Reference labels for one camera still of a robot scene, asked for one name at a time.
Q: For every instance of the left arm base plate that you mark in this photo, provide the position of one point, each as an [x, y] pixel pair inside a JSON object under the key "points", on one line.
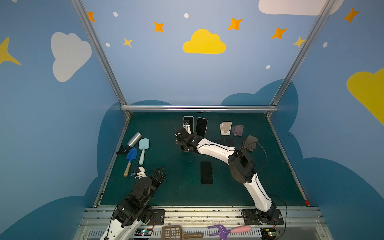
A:
{"points": [[155, 217]]}

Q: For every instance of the light blue spatula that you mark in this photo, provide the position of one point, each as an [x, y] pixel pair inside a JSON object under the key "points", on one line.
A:
{"points": [[144, 144]]}

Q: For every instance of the white phone stand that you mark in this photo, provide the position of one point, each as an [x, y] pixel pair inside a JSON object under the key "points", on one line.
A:
{"points": [[225, 128]]}

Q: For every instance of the aluminium frame back bar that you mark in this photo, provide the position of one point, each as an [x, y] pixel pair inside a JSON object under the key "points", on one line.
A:
{"points": [[171, 108]]}

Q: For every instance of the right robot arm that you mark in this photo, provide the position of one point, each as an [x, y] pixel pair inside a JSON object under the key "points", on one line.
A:
{"points": [[241, 166]]}

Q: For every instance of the blue toy shovel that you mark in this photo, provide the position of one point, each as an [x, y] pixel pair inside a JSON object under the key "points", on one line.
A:
{"points": [[132, 154]]}

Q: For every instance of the right green circuit board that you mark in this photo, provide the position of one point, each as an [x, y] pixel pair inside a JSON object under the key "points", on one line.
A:
{"points": [[268, 234]]}

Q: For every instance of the aluminium frame left post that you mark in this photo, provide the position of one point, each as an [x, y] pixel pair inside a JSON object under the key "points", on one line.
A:
{"points": [[88, 26]]}

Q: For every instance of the black phone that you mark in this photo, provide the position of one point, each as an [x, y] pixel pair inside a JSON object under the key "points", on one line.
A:
{"points": [[201, 127], [206, 173], [191, 121]]}

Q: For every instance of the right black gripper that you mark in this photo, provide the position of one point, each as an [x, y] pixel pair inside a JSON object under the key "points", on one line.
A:
{"points": [[183, 137]]}

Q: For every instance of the green circuit board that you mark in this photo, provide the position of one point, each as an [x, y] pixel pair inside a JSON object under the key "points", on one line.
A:
{"points": [[268, 234], [142, 233]]}

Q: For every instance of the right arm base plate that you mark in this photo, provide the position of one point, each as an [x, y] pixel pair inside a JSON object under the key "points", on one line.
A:
{"points": [[257, 217]]}

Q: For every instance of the silver metal cylinder tool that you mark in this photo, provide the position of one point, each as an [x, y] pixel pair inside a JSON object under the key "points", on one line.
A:
{"points": [[124, 149]]}

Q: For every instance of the left green circuit board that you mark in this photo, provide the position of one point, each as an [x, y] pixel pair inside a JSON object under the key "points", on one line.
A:
{"points": [[142, 233]]}

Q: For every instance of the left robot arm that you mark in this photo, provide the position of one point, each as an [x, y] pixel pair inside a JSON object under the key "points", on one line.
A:
{"points": [[134, 210]]}

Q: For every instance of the aluminium frame post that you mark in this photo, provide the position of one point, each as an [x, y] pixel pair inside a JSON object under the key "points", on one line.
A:
{"points": [[88, 26], [303, 51]]}

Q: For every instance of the brown slotted spatula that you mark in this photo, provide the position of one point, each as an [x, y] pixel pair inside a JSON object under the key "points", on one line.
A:
{"points": [[177, 233]]}

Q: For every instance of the purple pink toy fork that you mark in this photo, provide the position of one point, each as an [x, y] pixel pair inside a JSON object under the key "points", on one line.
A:
{"points": [[224, 232]]}

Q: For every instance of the aluminium frame right post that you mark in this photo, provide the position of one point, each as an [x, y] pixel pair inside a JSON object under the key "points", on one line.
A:
{"points": [[303, 51]]}

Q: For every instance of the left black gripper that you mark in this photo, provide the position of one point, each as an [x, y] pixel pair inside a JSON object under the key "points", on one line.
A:
{"points": [[154, 178]]}

